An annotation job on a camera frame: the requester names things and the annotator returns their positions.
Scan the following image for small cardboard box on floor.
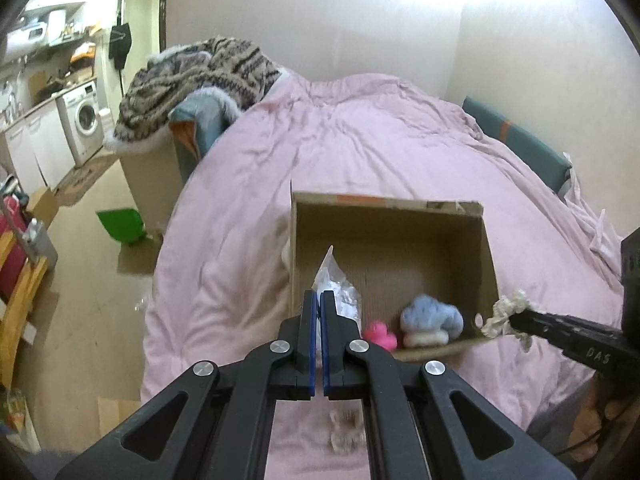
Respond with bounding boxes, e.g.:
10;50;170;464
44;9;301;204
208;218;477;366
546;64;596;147
26;186;58;229

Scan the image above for cream lace scrunchie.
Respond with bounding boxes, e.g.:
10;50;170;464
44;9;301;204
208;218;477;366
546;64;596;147
480;289;538;353

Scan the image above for black hanging garment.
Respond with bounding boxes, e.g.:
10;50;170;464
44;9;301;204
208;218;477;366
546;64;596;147
107;23;132;72

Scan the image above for open cardboard box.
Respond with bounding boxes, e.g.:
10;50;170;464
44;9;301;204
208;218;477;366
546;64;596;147
288;191;499;362

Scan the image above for pink bed cover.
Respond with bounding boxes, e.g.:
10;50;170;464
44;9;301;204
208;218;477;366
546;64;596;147
142;75;622;479

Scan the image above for teal orange pillow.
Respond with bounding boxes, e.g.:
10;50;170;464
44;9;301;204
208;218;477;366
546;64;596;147
168;88;238;162

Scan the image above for wooden chair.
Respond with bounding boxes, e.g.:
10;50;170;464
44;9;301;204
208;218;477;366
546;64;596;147
1;256;49;390

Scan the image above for white kitchen cabinets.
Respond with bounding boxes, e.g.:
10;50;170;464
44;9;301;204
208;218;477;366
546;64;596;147
1;101;75;194

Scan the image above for teal headboard cushion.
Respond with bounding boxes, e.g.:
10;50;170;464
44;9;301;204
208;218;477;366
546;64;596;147
462;96;570;194

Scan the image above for striped knitted blanket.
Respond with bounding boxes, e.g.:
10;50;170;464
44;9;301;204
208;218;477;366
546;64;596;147
103;36;286;154

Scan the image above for white washing machine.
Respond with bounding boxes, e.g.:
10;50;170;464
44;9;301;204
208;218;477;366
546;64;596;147
55;78;103;168

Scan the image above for grey bin with bottle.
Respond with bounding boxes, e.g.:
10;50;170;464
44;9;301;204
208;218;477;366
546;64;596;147
23;218;58;271

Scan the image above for clear plastic bag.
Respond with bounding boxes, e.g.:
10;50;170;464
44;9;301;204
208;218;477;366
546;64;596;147
312;246;361;328

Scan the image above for white round sponge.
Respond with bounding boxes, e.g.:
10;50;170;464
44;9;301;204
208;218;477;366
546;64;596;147
404;330;449;348

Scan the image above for green dustpan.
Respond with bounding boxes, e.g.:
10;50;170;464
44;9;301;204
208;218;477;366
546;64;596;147
96;208;146;245

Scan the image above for patterned floor mat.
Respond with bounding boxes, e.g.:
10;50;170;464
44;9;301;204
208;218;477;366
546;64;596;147
55;154;118;207

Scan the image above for person's right hand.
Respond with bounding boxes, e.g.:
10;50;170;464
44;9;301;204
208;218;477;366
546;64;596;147
567;374;639;463

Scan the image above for light blue fluffy cloth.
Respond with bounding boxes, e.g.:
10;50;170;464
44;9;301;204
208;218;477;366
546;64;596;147
399;295;464;339

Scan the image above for pink suitcase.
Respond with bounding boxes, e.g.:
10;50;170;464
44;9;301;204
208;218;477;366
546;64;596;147
0;196;30;302

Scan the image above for pink rubber duck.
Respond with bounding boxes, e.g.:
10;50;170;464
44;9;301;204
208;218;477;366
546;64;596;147
362;321;398;352

